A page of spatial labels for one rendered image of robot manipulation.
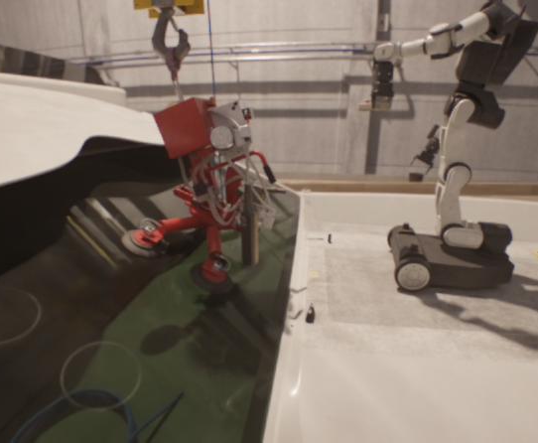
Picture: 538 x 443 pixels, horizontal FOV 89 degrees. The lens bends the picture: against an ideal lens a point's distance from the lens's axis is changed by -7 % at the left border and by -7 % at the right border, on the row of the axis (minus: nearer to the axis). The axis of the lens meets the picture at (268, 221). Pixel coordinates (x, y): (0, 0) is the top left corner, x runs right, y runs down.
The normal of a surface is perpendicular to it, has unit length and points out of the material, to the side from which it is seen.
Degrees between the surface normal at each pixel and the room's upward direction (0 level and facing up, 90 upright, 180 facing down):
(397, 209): 90
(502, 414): 18
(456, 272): 90
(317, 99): 90
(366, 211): 90
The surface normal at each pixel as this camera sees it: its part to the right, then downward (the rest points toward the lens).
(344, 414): -0.05, -0.77
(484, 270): 0.06, 0.33
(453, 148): -0.29, 0.32
